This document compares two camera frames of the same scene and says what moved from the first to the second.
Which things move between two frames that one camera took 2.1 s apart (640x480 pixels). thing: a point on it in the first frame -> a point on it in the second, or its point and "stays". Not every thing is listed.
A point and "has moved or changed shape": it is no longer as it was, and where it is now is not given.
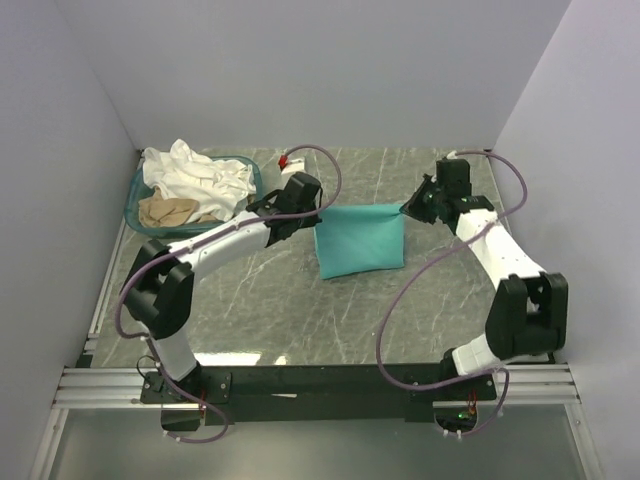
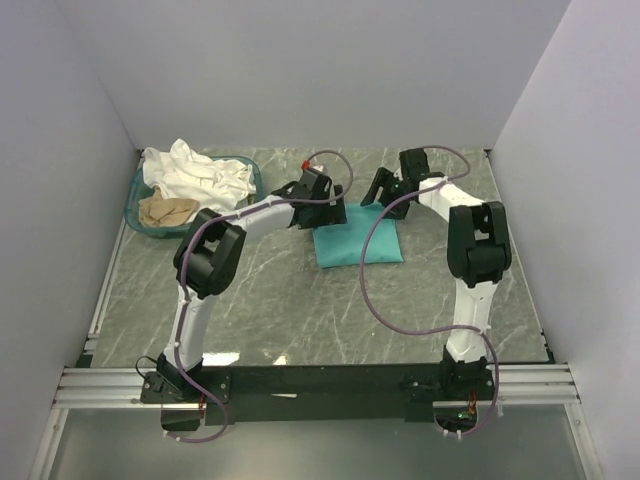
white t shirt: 218,187 stays
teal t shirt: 355,238 has moved or changed shape
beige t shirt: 160,212 stays
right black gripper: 413,207 -> 384,179
